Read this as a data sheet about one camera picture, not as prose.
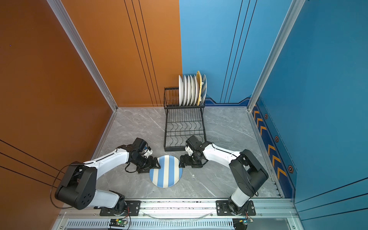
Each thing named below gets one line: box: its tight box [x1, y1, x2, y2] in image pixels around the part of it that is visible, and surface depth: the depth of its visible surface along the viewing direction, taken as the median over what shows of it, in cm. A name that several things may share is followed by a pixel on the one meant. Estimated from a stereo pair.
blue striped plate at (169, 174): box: [149, 154, 184, 189], surface depth 87 cm
